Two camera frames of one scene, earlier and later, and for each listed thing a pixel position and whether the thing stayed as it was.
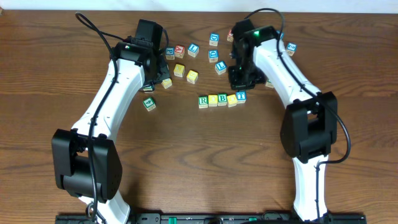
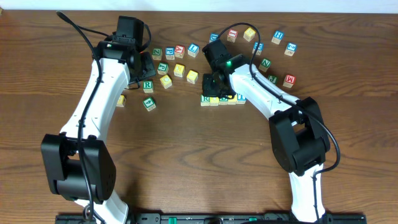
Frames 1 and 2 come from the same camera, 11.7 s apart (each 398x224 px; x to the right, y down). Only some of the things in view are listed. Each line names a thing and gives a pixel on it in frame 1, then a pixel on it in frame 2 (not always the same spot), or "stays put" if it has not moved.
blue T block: (241, 96) stays put
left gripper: (160, 73) -> (147, 66)
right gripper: (236, 83) -> (207, 90)
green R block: (203, 102) stays put
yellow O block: (212, 100) stays put
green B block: (222, 99) stays put
